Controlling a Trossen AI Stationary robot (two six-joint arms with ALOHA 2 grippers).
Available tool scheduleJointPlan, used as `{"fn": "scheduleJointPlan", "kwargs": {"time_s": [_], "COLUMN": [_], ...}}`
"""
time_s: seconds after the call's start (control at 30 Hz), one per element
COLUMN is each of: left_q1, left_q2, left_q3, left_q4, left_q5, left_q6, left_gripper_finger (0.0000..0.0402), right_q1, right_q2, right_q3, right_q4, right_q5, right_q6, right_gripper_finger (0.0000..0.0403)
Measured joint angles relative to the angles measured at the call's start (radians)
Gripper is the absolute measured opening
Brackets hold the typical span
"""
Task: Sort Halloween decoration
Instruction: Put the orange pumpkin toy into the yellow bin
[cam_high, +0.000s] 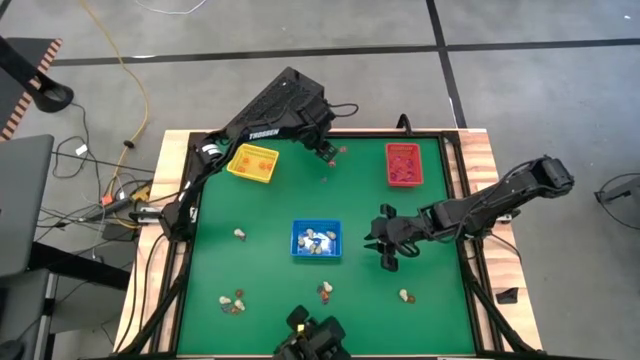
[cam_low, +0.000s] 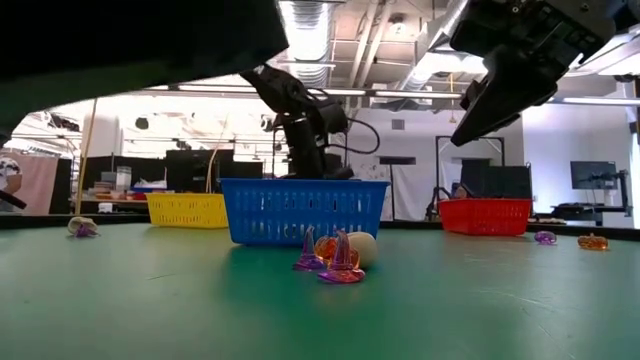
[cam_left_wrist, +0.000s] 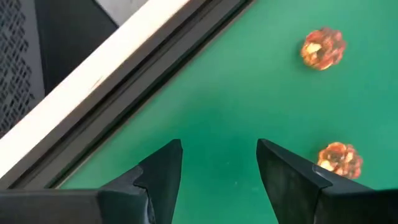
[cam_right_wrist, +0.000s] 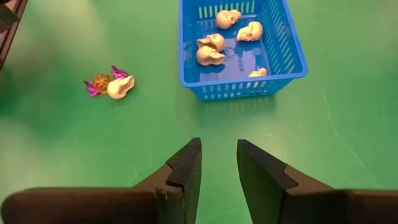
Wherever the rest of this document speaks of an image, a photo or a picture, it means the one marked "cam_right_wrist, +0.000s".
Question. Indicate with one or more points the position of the purple plastic witch hat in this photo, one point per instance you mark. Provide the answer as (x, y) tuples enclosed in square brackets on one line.
[(119, 73), (91, 88)]

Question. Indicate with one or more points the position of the blue plastic basket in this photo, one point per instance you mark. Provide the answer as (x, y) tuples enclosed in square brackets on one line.
[(186, 62)]

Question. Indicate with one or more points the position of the orange plastic pumpkin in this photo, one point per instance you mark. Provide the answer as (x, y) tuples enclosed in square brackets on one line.
[(101, 82)]

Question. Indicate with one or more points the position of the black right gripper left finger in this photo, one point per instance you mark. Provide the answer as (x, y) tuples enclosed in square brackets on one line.
[(177, 186)]

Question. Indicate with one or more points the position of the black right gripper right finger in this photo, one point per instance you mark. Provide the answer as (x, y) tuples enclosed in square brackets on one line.
[(267, 186)]

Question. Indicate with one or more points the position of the black table frame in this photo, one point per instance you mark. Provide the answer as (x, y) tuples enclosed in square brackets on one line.
[(7, 25)]

